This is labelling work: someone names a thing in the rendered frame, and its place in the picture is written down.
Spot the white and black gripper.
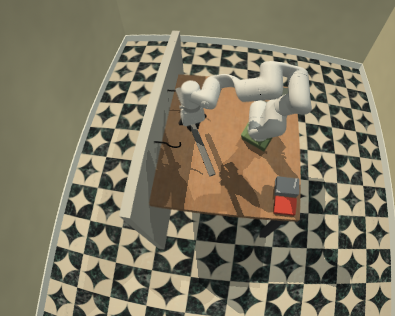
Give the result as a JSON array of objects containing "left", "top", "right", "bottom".
[{"left": 179, "top": 107, "right": 207, "bottom": 132}]

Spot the red block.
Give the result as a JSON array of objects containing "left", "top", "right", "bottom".
[{"left": 273, "top": 196, "right": 297, "bottom": 216}]

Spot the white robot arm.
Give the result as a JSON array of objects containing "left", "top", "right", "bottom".
[{"left": 179, "top": 61, "right": 312, "bottom": 141}]

